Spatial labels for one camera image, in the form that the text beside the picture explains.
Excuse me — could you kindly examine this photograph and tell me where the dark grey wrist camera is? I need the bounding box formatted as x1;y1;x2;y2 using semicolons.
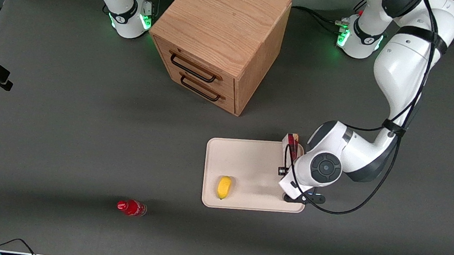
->
282;189;327;207

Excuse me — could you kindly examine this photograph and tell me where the red cookie box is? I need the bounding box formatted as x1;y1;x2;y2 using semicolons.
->
278;132;307;172

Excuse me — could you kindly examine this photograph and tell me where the black left base cable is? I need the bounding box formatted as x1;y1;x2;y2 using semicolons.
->
288;5;345;35

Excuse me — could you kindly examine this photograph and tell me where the yellow lemon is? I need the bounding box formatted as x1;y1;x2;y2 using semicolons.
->
216;175;233;201

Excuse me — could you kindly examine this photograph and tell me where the wooden drawer with long handle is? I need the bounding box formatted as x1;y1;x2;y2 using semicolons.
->
149;36;243;93

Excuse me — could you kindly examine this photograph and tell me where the short black drawer handle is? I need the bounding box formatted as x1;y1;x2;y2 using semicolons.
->
177;74;229;104

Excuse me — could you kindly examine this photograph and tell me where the wooden drawer cabinet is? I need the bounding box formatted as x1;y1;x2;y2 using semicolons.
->
141;0;293;122

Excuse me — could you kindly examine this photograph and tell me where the wooden drawer with short handle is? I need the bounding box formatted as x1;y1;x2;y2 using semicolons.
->
161;64;240;116

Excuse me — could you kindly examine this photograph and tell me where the beige plastic tray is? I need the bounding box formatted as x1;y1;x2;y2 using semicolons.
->
200;133;312;219

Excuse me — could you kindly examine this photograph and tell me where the red plastic bottle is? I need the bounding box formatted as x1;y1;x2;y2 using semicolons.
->
116;198;148;218

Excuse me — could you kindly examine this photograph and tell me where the long black drawer handle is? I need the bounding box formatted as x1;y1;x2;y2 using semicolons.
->
167;51;225;85

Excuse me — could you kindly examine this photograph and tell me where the thin black looped cable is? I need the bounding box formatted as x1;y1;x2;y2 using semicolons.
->
0;236;40;255

